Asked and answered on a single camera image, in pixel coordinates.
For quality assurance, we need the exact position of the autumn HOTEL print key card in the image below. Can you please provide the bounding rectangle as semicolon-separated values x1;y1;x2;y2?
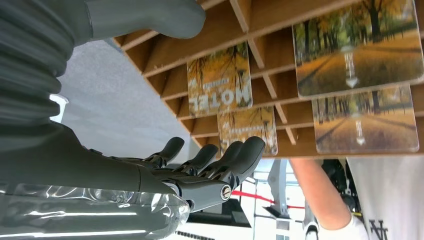
186;42;254;118
216;106;279;157

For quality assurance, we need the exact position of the wooden card organizer box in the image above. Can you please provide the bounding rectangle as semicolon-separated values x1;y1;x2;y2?
112;0;424;161

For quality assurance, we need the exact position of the autumn trees logo key card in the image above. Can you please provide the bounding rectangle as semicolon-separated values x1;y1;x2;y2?
292;0;424;100
311;85;421;156

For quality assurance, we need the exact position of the person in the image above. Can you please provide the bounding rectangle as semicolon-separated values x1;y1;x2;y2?
304;155;424;240

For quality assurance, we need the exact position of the ribbed grey right arm sleeve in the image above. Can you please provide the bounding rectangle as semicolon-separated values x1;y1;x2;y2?
0;0;94;135

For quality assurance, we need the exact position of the red barrier strip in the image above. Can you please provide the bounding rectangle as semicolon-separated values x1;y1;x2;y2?
231;190;306;211

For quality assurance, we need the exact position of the grey metal stand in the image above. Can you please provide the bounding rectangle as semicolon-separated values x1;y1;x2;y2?
266;159;291;220

